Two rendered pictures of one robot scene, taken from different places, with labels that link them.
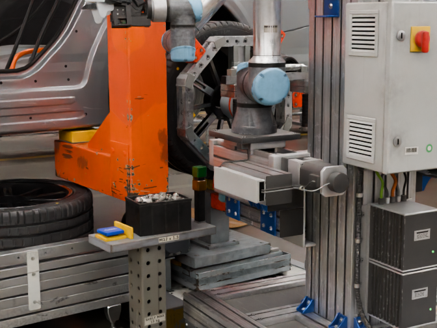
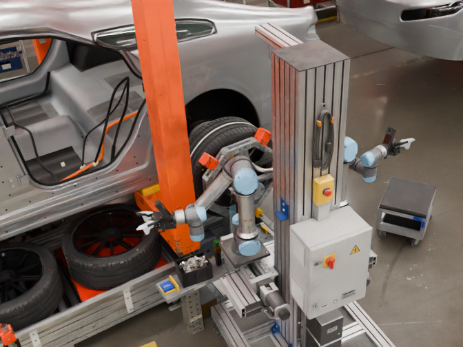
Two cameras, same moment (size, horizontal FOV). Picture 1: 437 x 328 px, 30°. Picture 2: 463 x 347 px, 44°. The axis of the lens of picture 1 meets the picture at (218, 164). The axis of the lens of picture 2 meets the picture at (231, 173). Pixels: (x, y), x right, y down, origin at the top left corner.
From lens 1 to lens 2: 1.90 m
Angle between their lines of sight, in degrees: 25
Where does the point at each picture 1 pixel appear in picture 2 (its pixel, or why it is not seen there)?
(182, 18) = (194, 223)
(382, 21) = (306, 254)
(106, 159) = not seen: hidden behind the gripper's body
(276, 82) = (252, 248)
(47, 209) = (131, 257)
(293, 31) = not seen: hidden behind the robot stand
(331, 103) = (285, 254)
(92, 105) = (153, 173)
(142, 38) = (177, 177)
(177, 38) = (193, 232)
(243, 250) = not seen: hidden behind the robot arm
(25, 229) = (120, 270)
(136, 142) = (179, 229)
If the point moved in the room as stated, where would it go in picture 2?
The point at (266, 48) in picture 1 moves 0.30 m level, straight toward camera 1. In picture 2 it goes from (246, 230) to (240, 271)
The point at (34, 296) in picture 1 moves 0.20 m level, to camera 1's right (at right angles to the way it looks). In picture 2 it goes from (129, 307) to (160, 307)
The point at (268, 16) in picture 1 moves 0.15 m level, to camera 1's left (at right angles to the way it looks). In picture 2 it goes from (246, 215) to (217, 215)
